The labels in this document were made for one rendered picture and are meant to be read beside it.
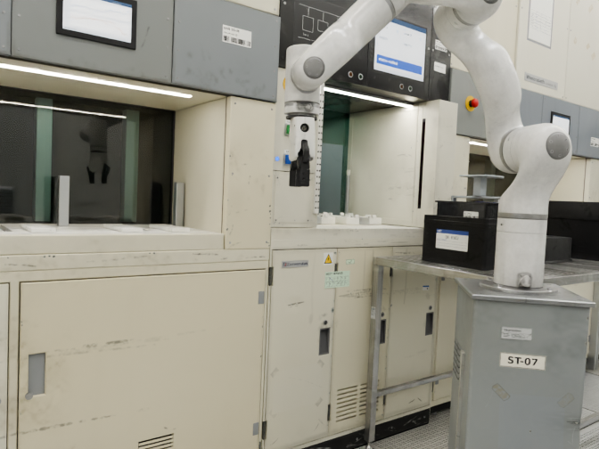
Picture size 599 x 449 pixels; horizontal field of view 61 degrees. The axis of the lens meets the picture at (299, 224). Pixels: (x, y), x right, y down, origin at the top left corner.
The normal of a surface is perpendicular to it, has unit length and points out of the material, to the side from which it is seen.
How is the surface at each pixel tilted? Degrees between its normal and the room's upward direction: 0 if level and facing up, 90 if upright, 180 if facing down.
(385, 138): 90
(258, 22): 90
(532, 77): 90
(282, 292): 90
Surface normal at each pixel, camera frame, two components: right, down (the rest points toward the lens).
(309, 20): 0.59, 0.07
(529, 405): -0.15, 0.04
